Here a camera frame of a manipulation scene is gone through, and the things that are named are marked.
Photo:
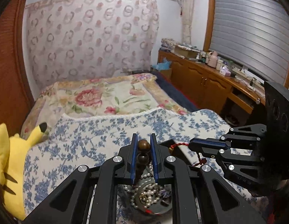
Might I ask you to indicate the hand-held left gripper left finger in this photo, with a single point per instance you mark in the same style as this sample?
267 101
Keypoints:
134 158

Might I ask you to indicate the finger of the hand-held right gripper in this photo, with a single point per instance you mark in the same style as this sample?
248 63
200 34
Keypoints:
210 152
205 142

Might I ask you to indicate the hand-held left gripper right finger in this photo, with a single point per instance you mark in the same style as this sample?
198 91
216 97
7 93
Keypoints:
155 158

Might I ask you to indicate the black jewelry box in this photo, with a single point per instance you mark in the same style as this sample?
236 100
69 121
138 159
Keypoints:
179 155

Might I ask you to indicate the blue floral blanket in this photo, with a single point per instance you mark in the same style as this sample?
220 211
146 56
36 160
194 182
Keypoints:
88 133

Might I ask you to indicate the white power strip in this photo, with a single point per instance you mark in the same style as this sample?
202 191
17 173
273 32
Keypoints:
238 71

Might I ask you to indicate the navy bed sheet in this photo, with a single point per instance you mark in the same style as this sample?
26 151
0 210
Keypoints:
177 93

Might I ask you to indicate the wooden cabinet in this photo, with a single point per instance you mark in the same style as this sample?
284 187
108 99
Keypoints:
200 79

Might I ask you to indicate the pink tissue box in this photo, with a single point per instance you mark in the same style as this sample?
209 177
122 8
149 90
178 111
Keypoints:
225 71

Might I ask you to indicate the red flower bedspread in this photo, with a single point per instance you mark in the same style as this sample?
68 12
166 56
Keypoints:
100 98

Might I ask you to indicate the white jar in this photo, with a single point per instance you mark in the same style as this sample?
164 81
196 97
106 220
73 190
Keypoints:
219 64

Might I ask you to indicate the pink jug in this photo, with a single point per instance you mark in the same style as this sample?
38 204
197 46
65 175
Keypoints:
212 59

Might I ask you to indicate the blue tissue paper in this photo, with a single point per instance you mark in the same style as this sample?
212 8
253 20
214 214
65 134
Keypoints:
164 64

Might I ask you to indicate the grey window blind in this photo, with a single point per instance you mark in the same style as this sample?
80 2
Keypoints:
247 28

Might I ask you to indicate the cardboard box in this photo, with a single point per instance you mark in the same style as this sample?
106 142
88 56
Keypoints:
185 52

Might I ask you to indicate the folded patterned cloth stack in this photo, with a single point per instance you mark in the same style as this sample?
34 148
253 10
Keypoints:
170 43

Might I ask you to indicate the yellow plush toy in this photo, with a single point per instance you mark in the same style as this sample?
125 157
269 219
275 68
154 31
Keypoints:
9 163

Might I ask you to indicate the lace curtain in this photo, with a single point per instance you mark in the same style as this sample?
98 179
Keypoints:
187 16

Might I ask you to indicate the wooden slatted wardrobe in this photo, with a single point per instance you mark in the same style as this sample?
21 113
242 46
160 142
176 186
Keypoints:
6 63

